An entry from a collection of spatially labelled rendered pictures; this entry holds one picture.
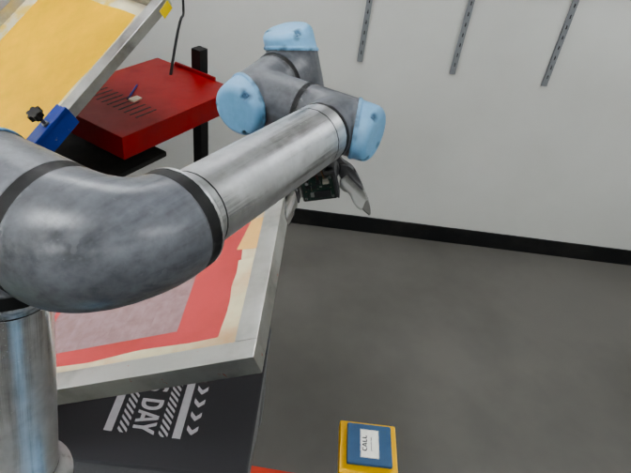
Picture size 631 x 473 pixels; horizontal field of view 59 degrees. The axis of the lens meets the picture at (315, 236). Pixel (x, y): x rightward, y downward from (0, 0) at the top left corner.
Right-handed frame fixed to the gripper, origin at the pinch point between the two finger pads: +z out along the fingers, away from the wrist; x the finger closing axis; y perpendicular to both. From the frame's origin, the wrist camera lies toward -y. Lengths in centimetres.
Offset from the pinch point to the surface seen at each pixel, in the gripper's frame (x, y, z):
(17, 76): -102, -82, -11
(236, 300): -17.7, 12.2, 7.2
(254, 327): -11.4, 23.3, 2.9
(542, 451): 61, -56, 174
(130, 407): -52, 9, 39
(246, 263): -17.5, 1.8, 7.2
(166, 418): -44, 11, 42
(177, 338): -27.2, 19.1, 8.3
